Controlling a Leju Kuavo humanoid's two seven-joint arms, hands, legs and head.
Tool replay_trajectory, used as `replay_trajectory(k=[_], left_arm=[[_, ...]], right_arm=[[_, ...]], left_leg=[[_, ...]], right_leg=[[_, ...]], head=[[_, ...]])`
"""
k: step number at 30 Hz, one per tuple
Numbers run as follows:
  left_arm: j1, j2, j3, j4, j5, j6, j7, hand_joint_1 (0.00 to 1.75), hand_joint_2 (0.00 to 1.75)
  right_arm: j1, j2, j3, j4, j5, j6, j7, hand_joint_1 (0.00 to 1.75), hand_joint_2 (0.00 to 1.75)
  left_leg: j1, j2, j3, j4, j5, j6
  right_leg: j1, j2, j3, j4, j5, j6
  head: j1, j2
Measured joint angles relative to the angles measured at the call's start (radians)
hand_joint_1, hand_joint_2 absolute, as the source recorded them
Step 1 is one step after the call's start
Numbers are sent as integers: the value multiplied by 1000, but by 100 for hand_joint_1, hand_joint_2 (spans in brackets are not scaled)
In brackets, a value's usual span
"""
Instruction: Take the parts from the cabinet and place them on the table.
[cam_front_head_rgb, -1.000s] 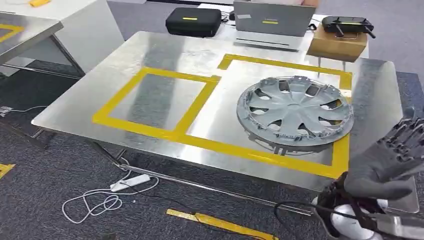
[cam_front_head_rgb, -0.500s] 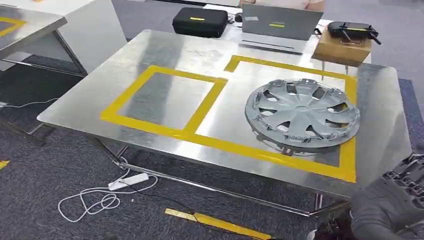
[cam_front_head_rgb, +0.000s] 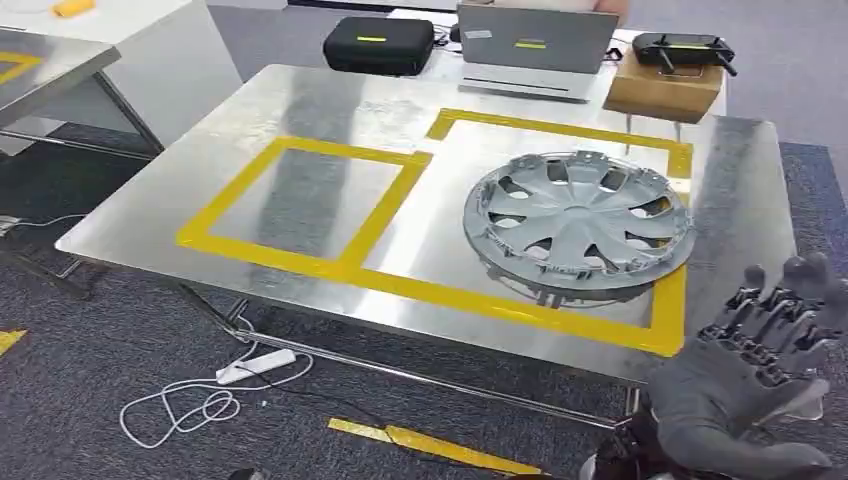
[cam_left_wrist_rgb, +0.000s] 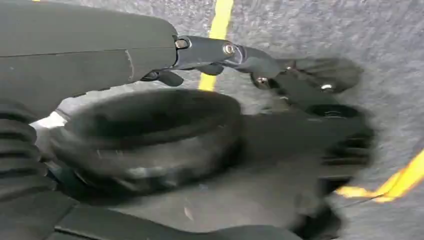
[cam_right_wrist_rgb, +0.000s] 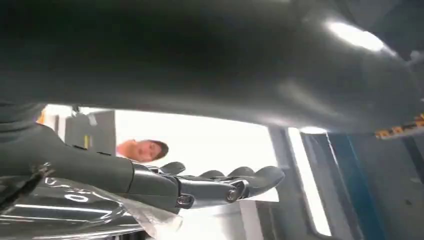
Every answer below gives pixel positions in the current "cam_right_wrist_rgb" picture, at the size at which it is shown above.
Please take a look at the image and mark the black braided cable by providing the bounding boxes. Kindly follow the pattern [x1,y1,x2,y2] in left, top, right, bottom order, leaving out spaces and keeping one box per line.
[0,161,56,214]

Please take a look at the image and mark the ribbed grey right arm sleeve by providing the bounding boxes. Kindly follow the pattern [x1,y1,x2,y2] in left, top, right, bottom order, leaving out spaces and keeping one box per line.
[0,100,45,143]

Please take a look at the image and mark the grey cabinet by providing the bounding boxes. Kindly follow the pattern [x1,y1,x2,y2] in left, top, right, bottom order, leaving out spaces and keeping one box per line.
[64,110,117,157]

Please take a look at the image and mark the white ceiling light strip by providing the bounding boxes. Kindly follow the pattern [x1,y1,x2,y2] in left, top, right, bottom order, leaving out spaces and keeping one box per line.
[287,127,333,238]

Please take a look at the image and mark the blue metal frame post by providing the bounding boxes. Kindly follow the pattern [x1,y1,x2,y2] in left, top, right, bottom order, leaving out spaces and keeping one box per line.
[326,132,389,240]

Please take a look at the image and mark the orange cable chain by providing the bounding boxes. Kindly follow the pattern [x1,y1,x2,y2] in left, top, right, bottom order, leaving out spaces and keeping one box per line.
[374,113,424,141]

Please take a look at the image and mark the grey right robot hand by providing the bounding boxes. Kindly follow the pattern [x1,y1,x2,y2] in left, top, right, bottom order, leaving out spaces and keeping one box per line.
[0,0,424,212]

